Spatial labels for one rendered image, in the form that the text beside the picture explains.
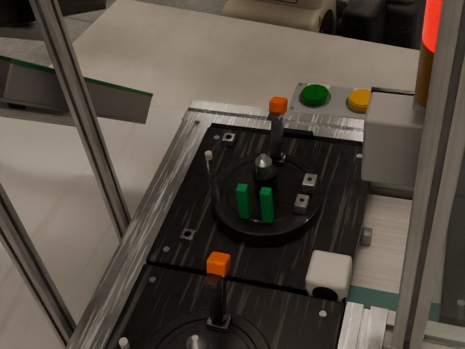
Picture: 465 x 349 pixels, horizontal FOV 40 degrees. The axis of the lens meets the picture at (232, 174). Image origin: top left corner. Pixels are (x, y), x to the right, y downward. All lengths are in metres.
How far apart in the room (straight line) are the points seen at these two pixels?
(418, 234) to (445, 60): 0.18
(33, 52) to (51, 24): 2.35
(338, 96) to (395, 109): 0.45
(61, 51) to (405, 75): 0.67
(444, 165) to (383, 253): 0.35
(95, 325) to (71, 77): 0.28
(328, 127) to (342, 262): 0.26
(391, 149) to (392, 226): 0.34
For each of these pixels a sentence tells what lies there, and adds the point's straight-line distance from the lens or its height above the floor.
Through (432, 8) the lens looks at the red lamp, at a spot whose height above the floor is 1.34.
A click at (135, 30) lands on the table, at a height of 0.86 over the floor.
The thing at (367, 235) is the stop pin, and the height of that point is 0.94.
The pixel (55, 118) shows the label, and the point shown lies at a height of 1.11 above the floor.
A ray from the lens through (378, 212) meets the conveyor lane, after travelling 0.88.
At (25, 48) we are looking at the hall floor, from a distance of 3.08.
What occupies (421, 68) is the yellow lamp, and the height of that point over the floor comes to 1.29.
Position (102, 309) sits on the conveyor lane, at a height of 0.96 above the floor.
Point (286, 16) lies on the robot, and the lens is 1.45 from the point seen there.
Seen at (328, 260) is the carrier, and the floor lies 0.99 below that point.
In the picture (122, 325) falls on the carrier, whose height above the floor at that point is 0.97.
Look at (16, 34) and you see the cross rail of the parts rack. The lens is 0.72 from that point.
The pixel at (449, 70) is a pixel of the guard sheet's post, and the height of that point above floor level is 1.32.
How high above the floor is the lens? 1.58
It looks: 46 degrees down
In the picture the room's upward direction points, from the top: 9 degrees counter-clockwise
